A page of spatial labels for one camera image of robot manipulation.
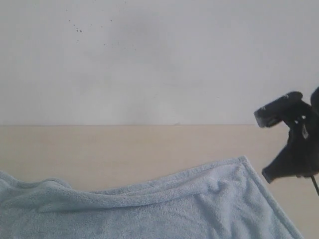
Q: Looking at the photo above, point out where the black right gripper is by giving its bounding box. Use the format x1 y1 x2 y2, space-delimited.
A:
261 117 319 184

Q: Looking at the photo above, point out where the light blue terry towel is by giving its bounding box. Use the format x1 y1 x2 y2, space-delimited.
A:
0 157 302 239

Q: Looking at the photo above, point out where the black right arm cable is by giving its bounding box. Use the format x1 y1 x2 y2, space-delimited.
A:
310 175 319 197

